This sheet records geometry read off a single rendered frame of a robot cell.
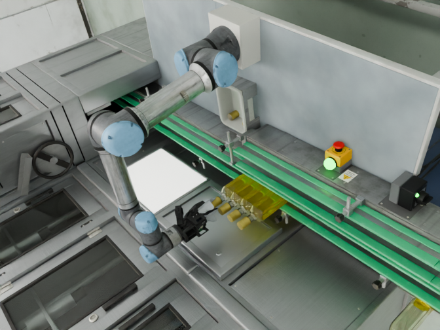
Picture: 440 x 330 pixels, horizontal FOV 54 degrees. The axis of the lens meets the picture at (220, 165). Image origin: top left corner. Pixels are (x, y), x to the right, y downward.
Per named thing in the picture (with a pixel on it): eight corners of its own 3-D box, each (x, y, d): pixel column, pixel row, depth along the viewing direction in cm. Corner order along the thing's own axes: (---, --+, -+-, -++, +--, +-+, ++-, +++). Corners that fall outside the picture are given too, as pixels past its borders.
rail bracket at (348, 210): (357, 198, 150) (332, 219, 144) (358, 183, 145) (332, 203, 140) (367, 203, 147) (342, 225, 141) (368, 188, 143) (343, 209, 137)
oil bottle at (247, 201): (275, 184, 186) (238, 211, 177) (274, 175, 183) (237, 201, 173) (285, 190, 182) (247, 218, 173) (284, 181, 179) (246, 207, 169)
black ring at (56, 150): (76, 163, 237) (38, 183, 227) (61, 131, 224) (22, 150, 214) (80, 167, 233) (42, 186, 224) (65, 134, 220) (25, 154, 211)
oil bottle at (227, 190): (256, 174, 194) (220, 198, 184) (255, 164, 190) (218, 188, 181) (265, 179, 190) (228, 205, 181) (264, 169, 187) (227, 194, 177)
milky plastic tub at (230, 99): (234, 114, 208) (220, 122, 204) (228, 72, 194) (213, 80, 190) (259, 127, 197) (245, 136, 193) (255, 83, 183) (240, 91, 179)
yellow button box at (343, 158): (336, 156, 166) (324, 165, 163) (337, 140, 162) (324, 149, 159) (352, 164, 162) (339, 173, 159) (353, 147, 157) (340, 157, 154)
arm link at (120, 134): (211, 40, 156) (82, 124, 137) (237, 46, 146) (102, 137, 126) (220, 69, 163) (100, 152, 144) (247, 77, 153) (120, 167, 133)
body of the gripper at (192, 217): (210, 229, 172) (186, 247, 167) (197, 219, 178) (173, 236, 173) (207, 216, 168) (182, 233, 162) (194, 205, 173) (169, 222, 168)
